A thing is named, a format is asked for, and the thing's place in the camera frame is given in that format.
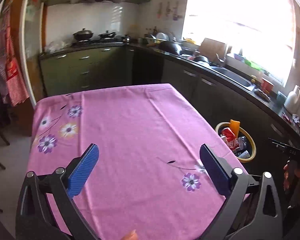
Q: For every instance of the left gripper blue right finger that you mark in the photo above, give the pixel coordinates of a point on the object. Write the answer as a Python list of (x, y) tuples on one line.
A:
[(218, 170)]

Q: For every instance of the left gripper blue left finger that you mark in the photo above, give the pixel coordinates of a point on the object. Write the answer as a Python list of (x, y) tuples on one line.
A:
[(82, 170)]

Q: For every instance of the crushed red cola can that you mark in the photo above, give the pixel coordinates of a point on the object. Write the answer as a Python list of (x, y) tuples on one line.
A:
[(229, 138)]

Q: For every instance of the orange foam net sleeve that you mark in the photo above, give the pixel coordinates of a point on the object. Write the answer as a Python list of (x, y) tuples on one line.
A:
[(234, 127)]

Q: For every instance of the yellow rimmed trash bin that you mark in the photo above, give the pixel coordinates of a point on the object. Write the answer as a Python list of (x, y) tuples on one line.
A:
[(238, 140)]

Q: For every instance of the person's left hand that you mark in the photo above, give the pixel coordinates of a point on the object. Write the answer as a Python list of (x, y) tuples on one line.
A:
[(130, 236)]

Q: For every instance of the white jug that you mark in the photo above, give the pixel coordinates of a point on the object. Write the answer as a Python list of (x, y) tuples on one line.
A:
[(293, 100)]

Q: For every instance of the pink floral tablecloth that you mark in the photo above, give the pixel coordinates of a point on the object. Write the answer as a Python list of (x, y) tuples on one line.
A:
[(148, 177)]

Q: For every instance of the red cup on counter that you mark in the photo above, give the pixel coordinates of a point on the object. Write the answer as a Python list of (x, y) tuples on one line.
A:
[(266, 86)]

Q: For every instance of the steel sink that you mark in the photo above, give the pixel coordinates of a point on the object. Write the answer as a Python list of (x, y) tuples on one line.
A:
[(244, 83)]

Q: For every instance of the green lower cabinets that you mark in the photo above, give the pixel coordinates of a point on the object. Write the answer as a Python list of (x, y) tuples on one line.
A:
[(213, 95)]

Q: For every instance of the red checked apron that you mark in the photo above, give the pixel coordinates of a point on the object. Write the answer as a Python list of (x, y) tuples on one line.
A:
[(12, 87)]

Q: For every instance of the wooden cutting board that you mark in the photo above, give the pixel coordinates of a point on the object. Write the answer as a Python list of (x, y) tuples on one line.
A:
[(213, 50)]

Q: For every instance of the large black wok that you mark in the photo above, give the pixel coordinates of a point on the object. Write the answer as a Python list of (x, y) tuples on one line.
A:
[(170, 47)]

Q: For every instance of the black wok on stove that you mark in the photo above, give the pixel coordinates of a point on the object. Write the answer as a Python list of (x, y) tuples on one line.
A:
[(83, 35)]

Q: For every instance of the black lidded pan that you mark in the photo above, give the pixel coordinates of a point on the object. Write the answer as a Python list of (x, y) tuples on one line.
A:
[(107, 35)]

